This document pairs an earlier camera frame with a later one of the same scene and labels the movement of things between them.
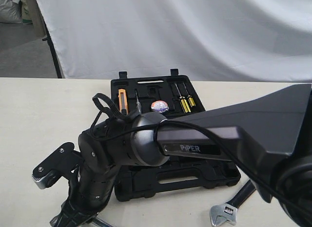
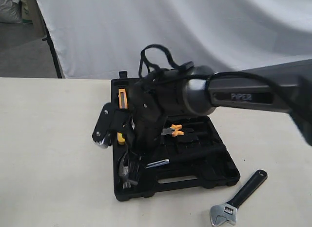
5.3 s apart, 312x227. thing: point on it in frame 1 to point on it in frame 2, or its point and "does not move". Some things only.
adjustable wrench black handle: x=228 y=210 does not move
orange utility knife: x=123 y=102 does not move
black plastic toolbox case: x=171 y=96 does not move
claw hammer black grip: x=55 y=221 to x=196 y=158
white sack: x=10 y=8 does not move
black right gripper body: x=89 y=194 to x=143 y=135
